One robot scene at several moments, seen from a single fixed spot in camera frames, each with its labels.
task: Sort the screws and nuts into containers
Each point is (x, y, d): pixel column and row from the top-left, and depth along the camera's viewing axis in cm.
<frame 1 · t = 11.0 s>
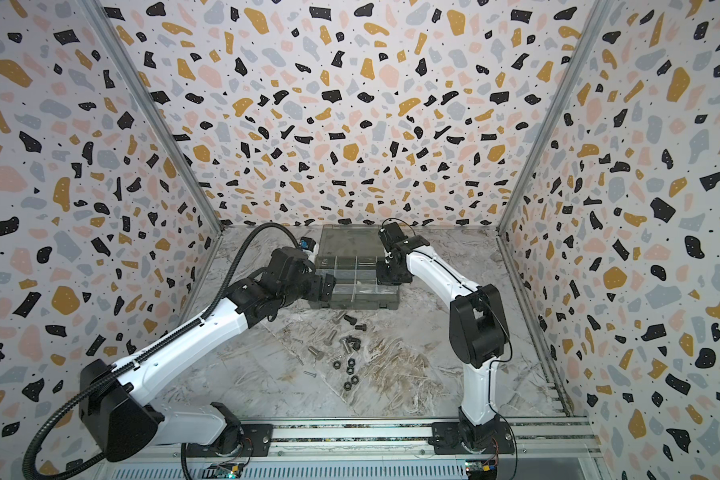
left hand: (320, 272, 78), fingers open
right hand: (379, 274, 92), fingers closed
silver hex bolt near box: (337, 320, 97), on the table
black hex bolt: (350, 319, 97), on the table
black hex bolt 2: (362, 327, 96), on the table
silver hex bolt middle: (329, 342, 92), on the table
black hex bolt 3: (349, 339, 92), point 2 cm above the table
black hex bolt 4: (356, 344, 91), on the table
large silver hex bolt: (319, 354, 89), on the table
small silver screw: (312, 374, 87), on the table
black hex nut: (337, 365, 87), on the table
black hex nut 2: (354, 379, 85), on the table
black hex nut 3: (347, 385, 85), on the table

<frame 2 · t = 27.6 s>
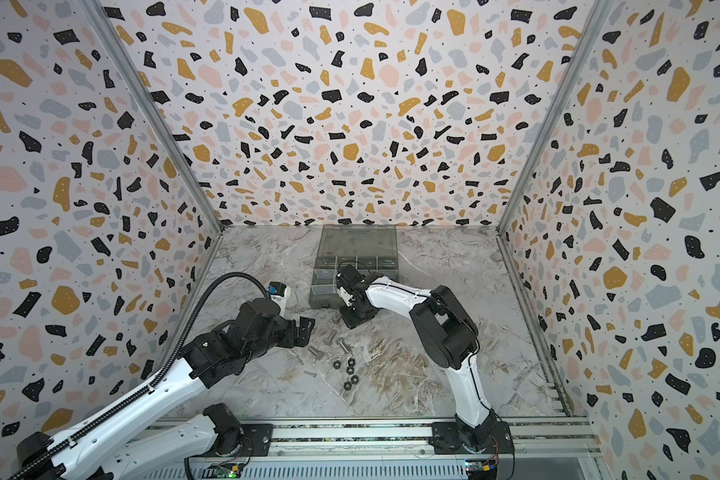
left hand: (299, 317, 75), fingers open
right hand: (346, 316, 94), fingers open
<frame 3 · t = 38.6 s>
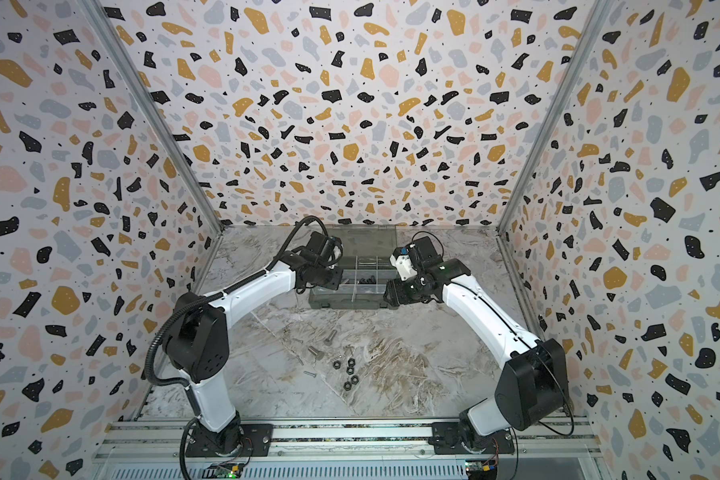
left hand: (338, 273, 91), fingers closed
right hand: (387, 290, 81), fingers open
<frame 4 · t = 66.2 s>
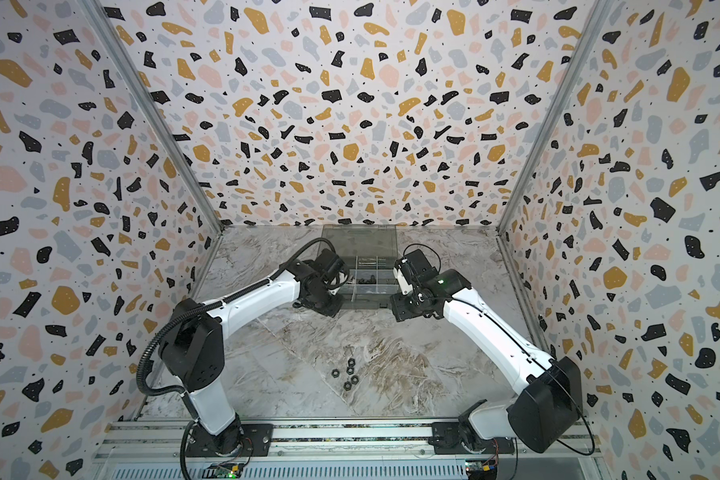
left hand: (335, 304, 87), fingers closed
right hand: (396, 301, 79), fingers open
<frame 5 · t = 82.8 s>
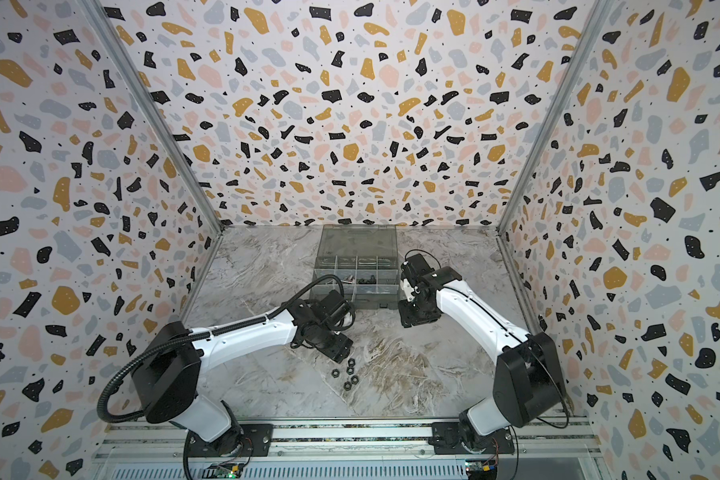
left hand: (340, 344, 83), fingers open
right hand: (403, 315, 83), fingers open
